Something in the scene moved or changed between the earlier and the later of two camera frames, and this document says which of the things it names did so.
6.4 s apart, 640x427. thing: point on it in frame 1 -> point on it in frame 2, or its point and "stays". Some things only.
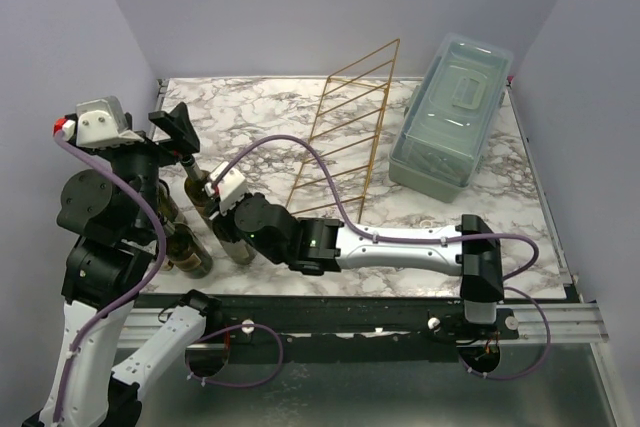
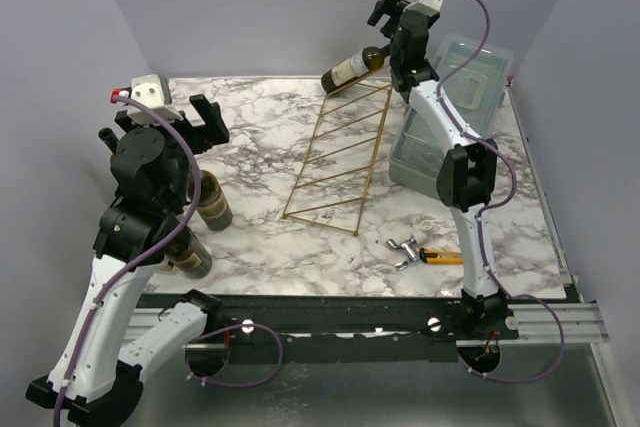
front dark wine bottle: x=185 y=251 stays
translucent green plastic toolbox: x=458 y=92 stays
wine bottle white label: x=239 y=251 -> x=361 y=63
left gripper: x=179 y=125 -> x=213 y=132
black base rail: x=342 y=328 stays
